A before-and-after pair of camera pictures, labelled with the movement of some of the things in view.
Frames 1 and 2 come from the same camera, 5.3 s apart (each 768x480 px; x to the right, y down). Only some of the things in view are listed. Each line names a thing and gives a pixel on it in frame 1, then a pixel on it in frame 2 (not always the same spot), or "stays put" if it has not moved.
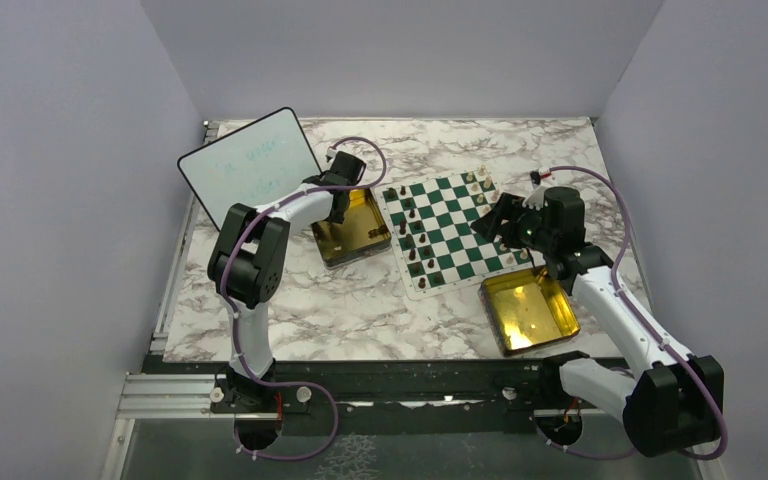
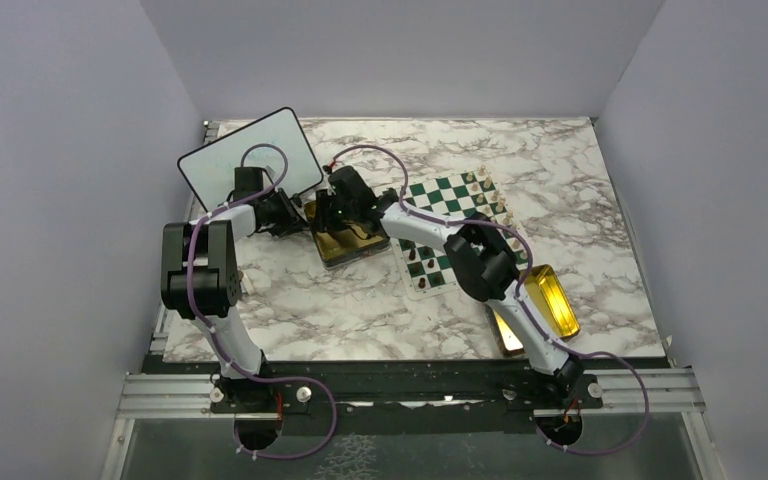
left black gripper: (336, 218) → (291, 221)
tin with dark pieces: (362, 234) stays put
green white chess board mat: (429, 221) stays put
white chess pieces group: (487, 185) stays put
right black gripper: (508, 207) → (322, 221)
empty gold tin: (526, 309) stays put
